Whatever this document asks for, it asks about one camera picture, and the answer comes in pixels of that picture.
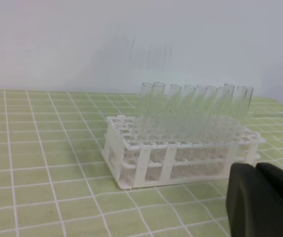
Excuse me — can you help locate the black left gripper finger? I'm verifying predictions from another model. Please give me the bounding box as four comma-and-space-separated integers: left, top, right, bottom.
226, 162, 283, 237

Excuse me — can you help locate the clear glass test tube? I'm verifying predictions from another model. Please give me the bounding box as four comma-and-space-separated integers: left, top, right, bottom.
136, 82, 153, 129

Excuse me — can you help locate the glass test tube in rack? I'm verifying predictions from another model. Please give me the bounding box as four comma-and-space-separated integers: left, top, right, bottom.
149, 81, 165, 135
179, 84, 195, 134
238, 85, 254, 125
230, 86, 245, 123
165, 84, 182, 135
224, 83, 235, 99
190, 85, 207, 133
201, 85, 218, 134
213, 86, 229, 134

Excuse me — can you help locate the white plastic test tube rack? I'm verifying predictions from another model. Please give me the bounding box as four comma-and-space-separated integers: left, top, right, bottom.
102, 115, 266, 190

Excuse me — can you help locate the green grid tablecloth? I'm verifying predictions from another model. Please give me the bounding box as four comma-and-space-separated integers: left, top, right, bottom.
0, 88, 283, 237

